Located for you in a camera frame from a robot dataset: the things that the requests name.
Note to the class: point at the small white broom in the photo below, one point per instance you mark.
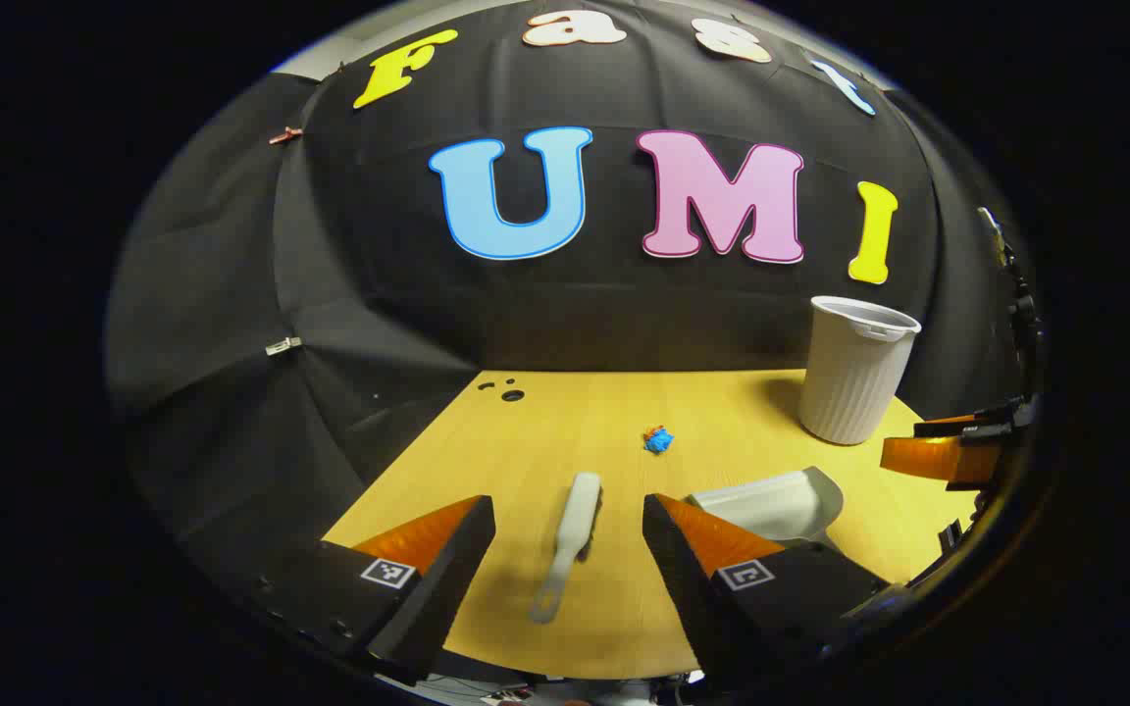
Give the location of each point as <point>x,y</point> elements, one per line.
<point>580,510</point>

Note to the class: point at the silver metal clip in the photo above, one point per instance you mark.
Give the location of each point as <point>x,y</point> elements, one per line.
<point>282,346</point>

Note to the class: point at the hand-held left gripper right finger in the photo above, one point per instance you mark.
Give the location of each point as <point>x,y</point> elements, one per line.
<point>683,579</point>

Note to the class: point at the black backdrop cloth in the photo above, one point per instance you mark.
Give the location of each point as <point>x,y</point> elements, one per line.
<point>575,314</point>

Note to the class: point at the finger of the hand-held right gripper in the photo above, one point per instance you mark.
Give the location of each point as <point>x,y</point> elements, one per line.
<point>938,461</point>
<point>987,429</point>

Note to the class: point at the copper metal clip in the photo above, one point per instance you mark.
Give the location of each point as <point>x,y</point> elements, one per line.
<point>286,135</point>

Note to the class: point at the grey dustpan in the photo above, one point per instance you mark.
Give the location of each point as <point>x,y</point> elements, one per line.
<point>771,505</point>

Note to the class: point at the wooden desktop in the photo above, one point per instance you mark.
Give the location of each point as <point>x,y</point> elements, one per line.
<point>575,412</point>

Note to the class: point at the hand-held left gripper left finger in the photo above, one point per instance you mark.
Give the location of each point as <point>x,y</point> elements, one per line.
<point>447,579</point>

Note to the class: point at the small black bracket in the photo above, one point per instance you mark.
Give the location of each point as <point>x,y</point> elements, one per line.
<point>950,537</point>

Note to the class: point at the blue paper trash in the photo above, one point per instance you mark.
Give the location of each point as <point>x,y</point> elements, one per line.
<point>659,442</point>

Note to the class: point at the white ribbed garbage bin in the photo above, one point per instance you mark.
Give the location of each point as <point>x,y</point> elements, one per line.
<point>854,382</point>

